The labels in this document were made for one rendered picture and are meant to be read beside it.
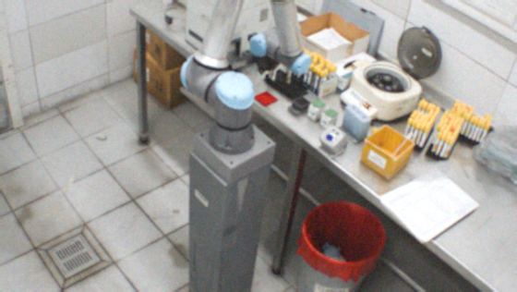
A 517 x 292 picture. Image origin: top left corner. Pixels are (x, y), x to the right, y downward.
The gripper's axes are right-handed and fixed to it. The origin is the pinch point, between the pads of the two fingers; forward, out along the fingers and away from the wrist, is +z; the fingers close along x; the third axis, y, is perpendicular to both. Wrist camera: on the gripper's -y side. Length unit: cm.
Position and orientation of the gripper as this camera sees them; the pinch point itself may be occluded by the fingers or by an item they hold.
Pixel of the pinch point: (249, 68)
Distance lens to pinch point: 224.4
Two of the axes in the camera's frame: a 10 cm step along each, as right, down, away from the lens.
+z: -4.1, 3.9, 8.2
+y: 5.2, 8.4, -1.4
